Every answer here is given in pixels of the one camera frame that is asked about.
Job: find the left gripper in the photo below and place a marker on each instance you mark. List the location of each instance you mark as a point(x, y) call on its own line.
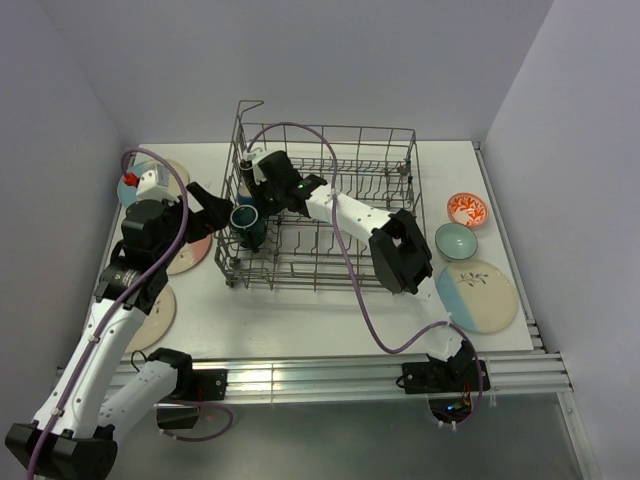
point(212, 217)

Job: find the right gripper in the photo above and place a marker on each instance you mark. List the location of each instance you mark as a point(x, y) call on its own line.
point(264, 209)

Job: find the dark green mug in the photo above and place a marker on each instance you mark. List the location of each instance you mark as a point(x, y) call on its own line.
point(248, 223)

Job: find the light green bowl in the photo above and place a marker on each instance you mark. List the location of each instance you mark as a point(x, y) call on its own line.
point(456, 242)

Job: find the orange patterned bowl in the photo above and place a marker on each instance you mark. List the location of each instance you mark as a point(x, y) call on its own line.
point(467, 209)

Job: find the dark blue mug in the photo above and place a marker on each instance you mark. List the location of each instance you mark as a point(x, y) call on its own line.
point(244, 196)

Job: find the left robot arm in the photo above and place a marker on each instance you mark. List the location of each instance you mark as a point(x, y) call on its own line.
point(77, 431)

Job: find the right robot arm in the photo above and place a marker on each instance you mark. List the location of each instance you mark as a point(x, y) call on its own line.
point(399, 251)

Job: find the pink and cream plate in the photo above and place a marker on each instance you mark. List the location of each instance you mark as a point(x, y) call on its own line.
point(189, 256)

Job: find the blue and cream plate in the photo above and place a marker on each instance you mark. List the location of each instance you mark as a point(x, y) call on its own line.
point(127, 194)

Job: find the pink cream plate near edge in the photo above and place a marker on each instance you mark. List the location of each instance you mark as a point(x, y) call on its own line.
point(157, 323)

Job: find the blue cream plate right side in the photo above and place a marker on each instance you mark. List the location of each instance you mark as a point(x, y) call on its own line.
point(478, 295)

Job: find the grey wire dish rack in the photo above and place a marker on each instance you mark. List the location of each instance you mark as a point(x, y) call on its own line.
point(377, 165)

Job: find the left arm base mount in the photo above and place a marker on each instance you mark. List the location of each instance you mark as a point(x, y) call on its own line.
point(179, 413)

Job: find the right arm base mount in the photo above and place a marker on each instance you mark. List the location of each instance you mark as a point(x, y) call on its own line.
point(451, 391)

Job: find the aluminium rail frame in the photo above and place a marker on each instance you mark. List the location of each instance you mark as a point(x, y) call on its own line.
point(299, 345)

